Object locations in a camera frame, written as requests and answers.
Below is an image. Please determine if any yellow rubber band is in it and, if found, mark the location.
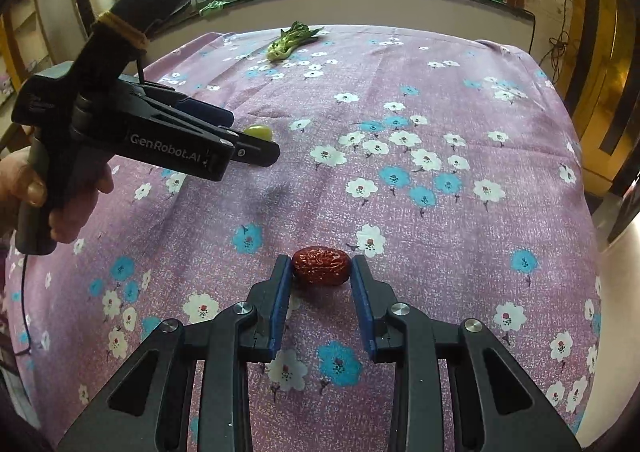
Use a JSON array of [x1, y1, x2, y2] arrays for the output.
[[95, 12, 150, 50]]

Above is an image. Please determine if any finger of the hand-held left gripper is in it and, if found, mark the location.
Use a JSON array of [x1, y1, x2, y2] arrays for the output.
[[120, 76, 235, 129], [145, 99, 281, 167]]

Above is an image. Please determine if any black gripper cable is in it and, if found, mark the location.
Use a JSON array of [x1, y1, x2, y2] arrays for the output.
[[15, 252, 36, 358]]

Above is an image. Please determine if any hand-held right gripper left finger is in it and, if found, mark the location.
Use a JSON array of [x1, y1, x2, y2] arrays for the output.
[[57, 256, 293, 452]]

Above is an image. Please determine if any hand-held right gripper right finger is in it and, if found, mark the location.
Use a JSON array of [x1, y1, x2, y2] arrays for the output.
[[350, 256, 583, 452]]

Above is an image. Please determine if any red dried date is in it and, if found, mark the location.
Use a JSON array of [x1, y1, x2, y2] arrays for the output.
[[292, 245, 349, 287]]

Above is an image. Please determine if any person's left hand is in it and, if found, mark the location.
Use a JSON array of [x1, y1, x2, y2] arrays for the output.
[[0, 148, 115, 243]]

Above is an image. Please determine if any bok choy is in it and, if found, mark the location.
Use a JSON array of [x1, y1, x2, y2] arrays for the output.
[[266, 22, 326, 61]]

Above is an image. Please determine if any purple floral tablecloth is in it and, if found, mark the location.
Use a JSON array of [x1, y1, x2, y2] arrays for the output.
[[7, 24, 603, 452]]

